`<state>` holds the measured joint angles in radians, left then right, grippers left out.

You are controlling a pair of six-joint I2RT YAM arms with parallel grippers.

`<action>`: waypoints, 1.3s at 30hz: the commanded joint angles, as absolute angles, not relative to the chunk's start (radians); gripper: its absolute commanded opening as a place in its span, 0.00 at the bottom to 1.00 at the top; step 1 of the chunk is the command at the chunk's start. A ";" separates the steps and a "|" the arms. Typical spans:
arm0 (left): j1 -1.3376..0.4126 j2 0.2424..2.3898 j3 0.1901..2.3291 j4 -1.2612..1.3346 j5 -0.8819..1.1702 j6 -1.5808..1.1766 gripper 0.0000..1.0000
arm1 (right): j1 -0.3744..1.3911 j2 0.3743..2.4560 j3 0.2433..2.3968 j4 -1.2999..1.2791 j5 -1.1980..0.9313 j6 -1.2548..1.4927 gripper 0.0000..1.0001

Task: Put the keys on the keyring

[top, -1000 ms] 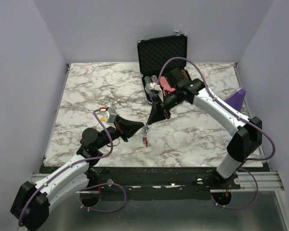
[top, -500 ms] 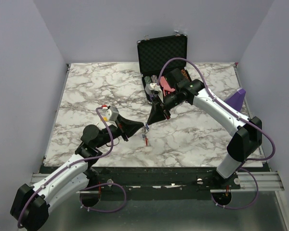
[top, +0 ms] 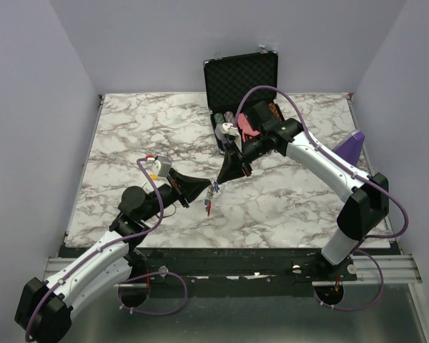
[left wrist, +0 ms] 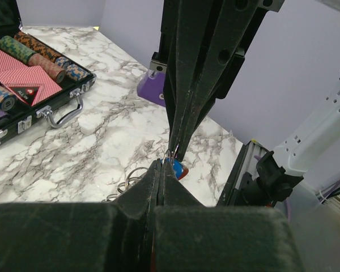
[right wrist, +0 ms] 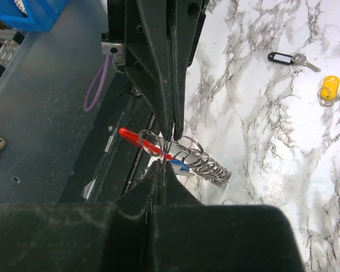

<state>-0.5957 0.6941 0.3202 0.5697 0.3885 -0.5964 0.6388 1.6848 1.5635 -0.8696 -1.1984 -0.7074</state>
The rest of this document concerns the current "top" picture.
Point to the red-handled metal keyring tool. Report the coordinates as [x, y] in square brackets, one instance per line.
[208, 209]

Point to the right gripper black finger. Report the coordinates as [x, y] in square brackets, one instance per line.
[231, 167]
[246, 170]

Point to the black mounting rail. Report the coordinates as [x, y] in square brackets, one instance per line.
[165, 273]

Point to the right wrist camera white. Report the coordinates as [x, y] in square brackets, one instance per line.
[227, 133]

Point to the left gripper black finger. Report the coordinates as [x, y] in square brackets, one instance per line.
[179, 180]
[190, 192]

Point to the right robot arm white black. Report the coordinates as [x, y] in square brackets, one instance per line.
[364, 197]

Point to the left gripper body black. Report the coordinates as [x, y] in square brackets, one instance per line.
[168, 195]

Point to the pink playing card deck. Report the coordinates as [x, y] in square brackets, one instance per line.
[244, 126]

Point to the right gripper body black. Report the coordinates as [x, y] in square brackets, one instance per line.
[252, 149]

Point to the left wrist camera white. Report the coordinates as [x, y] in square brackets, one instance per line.
[161, 166]

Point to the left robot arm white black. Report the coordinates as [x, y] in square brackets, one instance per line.
[46, 308]

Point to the purple box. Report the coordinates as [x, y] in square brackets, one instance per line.
[350, 148]

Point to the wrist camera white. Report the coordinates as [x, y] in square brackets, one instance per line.
[227, 133]
[161, 166]

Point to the black poker chip case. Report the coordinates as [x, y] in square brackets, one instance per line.
[228, 79]

